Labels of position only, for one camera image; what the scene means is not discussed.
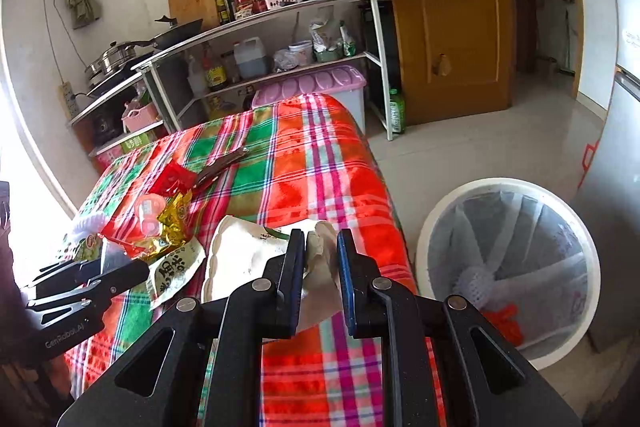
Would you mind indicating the black small appliance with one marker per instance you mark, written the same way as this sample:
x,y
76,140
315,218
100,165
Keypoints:
x,y
102,126

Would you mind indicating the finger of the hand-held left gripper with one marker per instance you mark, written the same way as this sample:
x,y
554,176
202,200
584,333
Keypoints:
x,y
125,276
60,273

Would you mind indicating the white jug with dark liquid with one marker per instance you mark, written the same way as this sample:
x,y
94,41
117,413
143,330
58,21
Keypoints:
x,y
250,62

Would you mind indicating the green plastic bottle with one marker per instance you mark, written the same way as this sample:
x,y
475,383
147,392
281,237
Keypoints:
x,y
396,112

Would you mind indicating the yellowed power strip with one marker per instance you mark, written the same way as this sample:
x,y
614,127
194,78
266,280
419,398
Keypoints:
x,y
67,99

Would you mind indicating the pink lid storage box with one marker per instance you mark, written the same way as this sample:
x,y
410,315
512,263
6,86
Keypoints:
x,y
310,82

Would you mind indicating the green carton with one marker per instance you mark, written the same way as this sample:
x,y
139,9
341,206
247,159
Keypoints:
x,y
135,141

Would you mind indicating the black wok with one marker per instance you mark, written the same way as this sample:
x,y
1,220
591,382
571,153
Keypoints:
x,y
177,34

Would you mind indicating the orange crumpled wrapper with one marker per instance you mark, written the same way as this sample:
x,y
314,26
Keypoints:
x,y
505,322

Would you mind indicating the clear plastic bottle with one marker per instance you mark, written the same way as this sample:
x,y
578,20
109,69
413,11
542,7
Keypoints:
x,y
196,79

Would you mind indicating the green bowl with bags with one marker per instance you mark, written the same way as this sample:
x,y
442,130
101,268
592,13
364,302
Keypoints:
x,y
327,49

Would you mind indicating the plaid blanket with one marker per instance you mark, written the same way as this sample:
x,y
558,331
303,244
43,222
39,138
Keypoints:
x,y
300,157

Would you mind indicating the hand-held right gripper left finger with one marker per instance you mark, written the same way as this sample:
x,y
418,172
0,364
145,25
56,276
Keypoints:
x,y
298,259

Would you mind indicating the white paper bag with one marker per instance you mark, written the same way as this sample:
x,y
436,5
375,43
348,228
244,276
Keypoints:
x,y
240,252

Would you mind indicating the crumpled clear plastic bag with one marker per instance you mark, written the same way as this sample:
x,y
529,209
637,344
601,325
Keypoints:
x,y
285,62

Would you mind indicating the orange plastic wrapper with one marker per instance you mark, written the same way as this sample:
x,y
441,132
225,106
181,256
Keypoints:
x,y
131,249

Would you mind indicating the translucent bin liner bag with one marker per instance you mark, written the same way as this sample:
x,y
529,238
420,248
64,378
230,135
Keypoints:
x,y
550,247

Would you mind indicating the dark sauce bottle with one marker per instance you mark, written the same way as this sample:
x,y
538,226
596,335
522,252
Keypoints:
x,y
219,9
228,4

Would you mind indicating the steel steamer pot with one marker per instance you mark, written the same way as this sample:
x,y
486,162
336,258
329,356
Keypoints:
x,y
110,59

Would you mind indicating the red snack wrapper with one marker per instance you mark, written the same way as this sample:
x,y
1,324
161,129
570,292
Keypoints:
x,y
172,179

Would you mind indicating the grey refrigerator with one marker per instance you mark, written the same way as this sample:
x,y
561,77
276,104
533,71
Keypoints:
x,y
615,207

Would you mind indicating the pink woven basket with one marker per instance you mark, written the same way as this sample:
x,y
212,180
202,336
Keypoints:
x,y
140,117

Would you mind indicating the brown snack wrapper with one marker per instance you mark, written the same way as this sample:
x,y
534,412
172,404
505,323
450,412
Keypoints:
x,y
220,167

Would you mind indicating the green label packet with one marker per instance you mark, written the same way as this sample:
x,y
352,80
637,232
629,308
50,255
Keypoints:
x,y
86,247

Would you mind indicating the wooden door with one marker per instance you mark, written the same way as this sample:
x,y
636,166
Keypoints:
x,y
450,7

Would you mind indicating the wooden door frame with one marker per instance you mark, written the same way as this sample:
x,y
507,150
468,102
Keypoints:
x,y
575,32

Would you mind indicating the yellow cooking oil bottle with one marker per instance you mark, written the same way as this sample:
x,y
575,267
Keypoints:
x,y
220,107

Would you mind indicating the white round trash bin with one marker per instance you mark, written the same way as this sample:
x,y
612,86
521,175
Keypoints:
x,y
505,184

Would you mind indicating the green print snack packet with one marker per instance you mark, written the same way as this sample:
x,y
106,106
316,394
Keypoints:
x,y
175,272

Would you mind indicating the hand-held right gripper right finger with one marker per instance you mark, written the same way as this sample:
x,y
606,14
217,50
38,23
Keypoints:
x,y
345,267

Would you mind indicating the gold foil wrapper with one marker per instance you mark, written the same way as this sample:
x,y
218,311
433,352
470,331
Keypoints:
x,y
175,217

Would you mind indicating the red sauce jar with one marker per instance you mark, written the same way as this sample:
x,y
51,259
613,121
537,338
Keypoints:
x,y
258,3
244,7

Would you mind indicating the yellow label sauce bottle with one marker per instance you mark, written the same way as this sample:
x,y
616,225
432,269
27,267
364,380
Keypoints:
x,y
216,74

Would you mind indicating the white plastic tub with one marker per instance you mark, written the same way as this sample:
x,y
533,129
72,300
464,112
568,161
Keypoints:
x,y
301,53

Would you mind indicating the black induction cooker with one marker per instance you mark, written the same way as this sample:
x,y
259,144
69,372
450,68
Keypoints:
x,y
117,83

